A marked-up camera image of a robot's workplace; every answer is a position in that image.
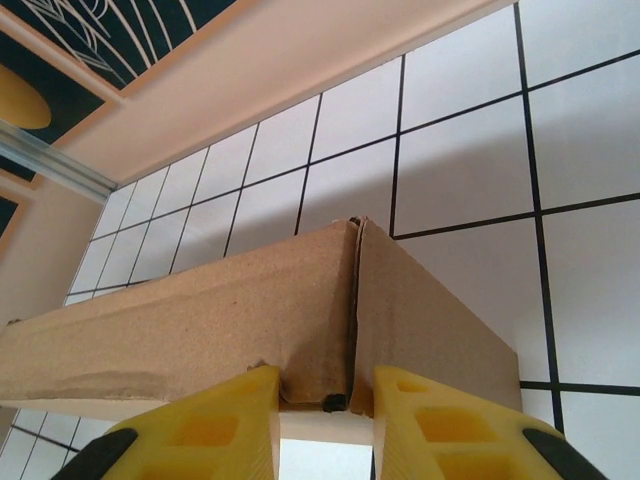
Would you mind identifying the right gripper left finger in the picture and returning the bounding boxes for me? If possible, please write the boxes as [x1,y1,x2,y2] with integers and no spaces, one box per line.
[52,364,282,480]

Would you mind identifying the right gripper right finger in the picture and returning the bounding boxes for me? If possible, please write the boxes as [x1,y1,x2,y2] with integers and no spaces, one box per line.
[372,364,624,480]

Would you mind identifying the brown cardboard box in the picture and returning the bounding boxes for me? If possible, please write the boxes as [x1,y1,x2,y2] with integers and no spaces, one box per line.
[0,214,522,419]

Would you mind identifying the aluminium frame post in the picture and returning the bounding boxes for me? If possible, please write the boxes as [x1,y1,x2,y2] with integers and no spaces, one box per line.
[0,122,120,205]

